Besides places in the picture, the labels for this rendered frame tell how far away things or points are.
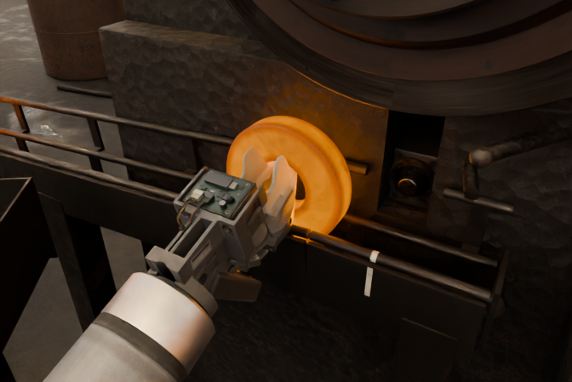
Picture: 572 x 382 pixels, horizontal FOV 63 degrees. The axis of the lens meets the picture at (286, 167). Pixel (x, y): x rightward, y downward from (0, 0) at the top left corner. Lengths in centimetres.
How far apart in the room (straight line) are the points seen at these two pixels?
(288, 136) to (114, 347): 27
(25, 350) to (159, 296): 111
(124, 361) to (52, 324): 114
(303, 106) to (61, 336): 109
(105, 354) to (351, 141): 34
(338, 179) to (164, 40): 32
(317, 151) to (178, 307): 22
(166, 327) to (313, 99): 31
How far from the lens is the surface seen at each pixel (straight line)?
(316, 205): 53
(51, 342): 148
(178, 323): 40
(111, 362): 39
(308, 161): 51
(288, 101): 58
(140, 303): 40
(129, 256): 166
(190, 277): 42
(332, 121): 56
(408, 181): 57
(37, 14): 331
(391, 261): 51
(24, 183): 71
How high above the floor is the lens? 104
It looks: 31 degrees down
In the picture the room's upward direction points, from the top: straight up
